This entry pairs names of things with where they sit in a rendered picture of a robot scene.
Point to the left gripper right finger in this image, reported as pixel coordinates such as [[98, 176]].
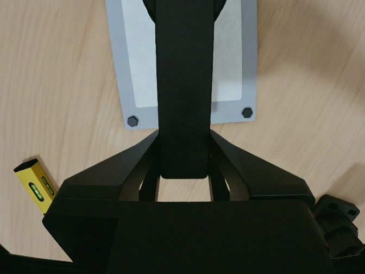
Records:
[[250, 177]]

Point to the yellow pocket level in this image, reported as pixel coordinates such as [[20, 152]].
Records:
[[37, 184]]

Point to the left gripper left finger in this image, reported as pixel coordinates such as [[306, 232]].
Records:
[[121, 175]]

